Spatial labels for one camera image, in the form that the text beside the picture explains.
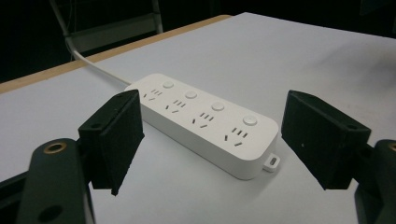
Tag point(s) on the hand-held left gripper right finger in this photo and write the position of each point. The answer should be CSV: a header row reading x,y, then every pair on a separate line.
x,y
320,137

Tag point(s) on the grey metal stand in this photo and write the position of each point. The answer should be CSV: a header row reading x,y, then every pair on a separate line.
x,y
109,31

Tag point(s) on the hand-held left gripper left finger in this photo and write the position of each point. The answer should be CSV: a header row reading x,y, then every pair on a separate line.
x,y
115,140

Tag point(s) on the white power strip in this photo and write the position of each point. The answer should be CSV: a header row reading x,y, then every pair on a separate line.
x,y
205,121

